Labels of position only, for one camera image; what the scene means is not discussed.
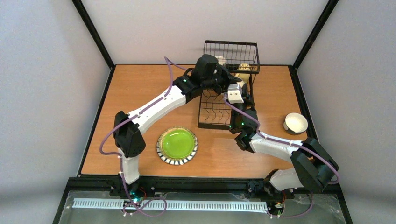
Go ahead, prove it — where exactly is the yellow ceramic mug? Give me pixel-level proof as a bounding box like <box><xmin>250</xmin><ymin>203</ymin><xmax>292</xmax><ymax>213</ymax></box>
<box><xmin>235</xmin><ymin>63</ymin><xmax>251</xmax><ymax>83</ymax></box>

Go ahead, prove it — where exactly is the tall patterned ceramic cup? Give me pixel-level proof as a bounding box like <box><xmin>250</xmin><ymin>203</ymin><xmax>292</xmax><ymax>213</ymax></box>
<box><xmin>215</xmin><ymin>56</ymin><xmax>227</xmax><ymax>66</ymax></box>

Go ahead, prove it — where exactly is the black wire dish rack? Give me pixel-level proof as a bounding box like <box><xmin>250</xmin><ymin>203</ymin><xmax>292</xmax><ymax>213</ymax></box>
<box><xmin>198</xmin><ymin>40</ymin><xmax>260</xmax><ymax>130</ymax></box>

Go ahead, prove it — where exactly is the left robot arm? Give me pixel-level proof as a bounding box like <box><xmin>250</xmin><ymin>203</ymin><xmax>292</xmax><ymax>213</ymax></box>
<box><xmin>112</xmin><ymin>54</ymin><xmax>242</xmax><ymax>184</ymax></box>

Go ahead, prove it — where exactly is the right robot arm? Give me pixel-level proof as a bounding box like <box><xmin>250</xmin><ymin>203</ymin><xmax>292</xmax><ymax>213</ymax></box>
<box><xmin>229</xmin><ymin>107</ymin><xmax>340</xmax><ymax>193</ymax></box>

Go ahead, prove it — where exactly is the white bowl at right edge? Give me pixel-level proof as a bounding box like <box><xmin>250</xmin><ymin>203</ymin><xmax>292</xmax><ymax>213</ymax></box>
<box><xmin>283</xmin><ymin>112</ymin><xmax>308</xmax><ymax>135</ymax></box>

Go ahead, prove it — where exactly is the green plate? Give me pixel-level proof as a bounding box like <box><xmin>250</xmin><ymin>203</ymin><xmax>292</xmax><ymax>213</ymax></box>
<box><xmin>161</xmin><ymin>128</ymin><xmax>195</xmax><ymax>159</ymax></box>

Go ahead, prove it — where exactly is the striped plate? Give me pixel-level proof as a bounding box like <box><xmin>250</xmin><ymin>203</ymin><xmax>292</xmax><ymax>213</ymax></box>
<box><xmin>156</xmin><ymin>126</ymin><xmax>198</xmax><ymax>166</ymax></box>

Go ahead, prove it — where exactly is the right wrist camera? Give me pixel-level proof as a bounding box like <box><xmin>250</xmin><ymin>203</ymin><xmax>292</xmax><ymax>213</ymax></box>
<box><xmin>227</xmin><ymin>83</ymin><xmax>244</xmax><ymax>104</ymax></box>

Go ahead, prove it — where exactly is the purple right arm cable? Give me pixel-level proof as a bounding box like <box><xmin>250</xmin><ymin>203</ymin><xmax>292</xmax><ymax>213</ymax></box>
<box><xmin>222</xmin><ymin>97</ymin><xmax>341</xmax><ymax>219</ymax></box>

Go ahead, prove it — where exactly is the white cable duct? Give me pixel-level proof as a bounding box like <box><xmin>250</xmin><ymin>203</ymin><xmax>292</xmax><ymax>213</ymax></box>
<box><xmin>72</xmin><ymin>198</ymin><xmax>268</xmax><ymax>213</ymax></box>

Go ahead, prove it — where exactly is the black enclosure frame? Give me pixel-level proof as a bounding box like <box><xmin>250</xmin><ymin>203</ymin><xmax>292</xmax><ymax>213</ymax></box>
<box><xmin>53</xmin><ymin>0</ymin><xmax>338</xmax><ymax>224</ymax></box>

